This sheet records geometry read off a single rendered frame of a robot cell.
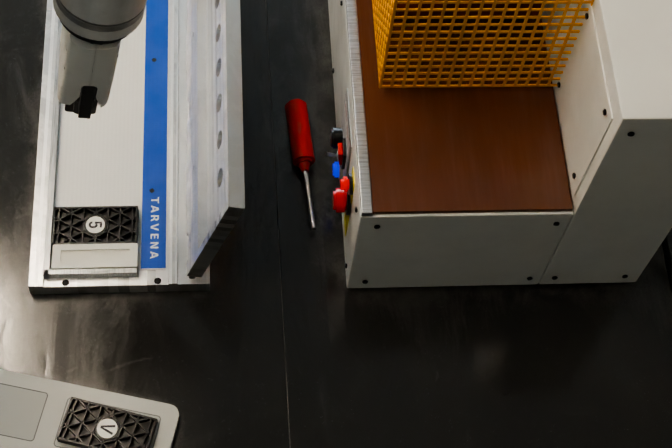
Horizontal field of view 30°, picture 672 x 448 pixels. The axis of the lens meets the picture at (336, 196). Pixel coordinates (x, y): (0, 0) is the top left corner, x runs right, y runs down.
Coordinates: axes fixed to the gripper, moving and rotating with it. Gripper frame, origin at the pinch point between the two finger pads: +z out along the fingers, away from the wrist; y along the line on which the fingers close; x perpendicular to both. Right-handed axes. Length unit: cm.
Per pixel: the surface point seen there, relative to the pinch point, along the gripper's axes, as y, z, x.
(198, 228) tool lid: 7.7, 12.9, 14.4
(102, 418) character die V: 27.2, 21.8, 5.4
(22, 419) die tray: 26.6, 24.7, -2.9
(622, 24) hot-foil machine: 1, -24, 50
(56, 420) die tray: 26.8, 24.0, 0.7
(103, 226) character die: 4.2, 20.9, 4.7
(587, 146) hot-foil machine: 8, -13, 50
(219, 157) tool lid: 1.2, 7.8, 15.9
